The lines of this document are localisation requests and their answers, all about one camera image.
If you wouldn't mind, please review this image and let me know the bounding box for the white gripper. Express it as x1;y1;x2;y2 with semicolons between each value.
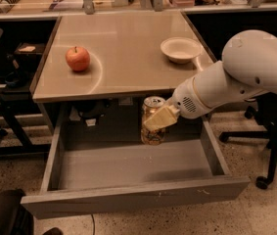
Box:
143;78;208;131

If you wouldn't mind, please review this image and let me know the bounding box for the black office chair right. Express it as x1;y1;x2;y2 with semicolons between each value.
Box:
219;93;277;190

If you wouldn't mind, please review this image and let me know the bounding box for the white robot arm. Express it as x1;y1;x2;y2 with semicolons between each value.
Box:
143;30;277;131

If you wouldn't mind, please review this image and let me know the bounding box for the orange soda can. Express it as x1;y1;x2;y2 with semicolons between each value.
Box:
141;96;165;145

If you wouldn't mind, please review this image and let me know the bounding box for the black box with label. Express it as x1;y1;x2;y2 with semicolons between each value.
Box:
14;42;45;71

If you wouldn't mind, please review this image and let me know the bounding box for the open grey drawer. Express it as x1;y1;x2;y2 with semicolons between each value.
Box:
22;114;250;219

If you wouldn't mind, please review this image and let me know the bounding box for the dark brown object bottom-left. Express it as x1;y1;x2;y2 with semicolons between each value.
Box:
0;188;64;235

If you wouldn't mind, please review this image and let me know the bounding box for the white bowl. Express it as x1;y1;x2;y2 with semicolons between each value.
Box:
161;37;202;65

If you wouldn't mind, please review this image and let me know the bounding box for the grey cabinet table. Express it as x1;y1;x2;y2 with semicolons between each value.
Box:
31;11;216;129

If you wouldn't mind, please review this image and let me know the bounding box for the red apple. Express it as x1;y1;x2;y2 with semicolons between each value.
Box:
66;46;90;71

